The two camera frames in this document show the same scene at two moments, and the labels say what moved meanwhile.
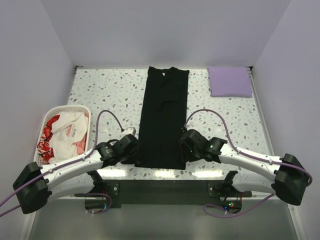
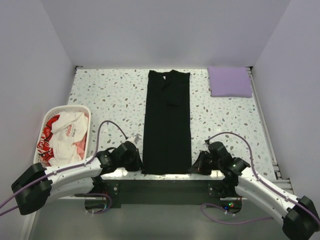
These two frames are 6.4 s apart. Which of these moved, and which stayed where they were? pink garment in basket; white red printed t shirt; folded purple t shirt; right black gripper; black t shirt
Moved: black t shirt; right black gripper
Stayed: folded purple t shirt; pink garment in basket; white red printed t shirt
